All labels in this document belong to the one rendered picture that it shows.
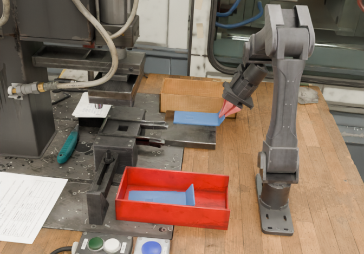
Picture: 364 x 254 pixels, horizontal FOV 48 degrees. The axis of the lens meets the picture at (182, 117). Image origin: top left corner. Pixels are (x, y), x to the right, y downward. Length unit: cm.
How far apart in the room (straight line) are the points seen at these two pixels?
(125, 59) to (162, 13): 64
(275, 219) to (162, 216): 26
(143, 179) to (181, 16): 78
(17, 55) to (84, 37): 17
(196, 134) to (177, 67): 52
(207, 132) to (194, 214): 36
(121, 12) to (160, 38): 72
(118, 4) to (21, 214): 51
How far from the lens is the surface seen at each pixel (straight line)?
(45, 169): 111
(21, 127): 111
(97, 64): 98
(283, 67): 89
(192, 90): 140
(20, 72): 103
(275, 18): 92
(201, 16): 153
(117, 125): 110
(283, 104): 91
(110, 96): 94
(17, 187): 107
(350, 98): 170
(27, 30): 98
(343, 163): 122
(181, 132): 119
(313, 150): 124
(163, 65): 165
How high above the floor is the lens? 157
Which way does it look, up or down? 31 degrees down
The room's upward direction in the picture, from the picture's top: 3 degrees clockwise
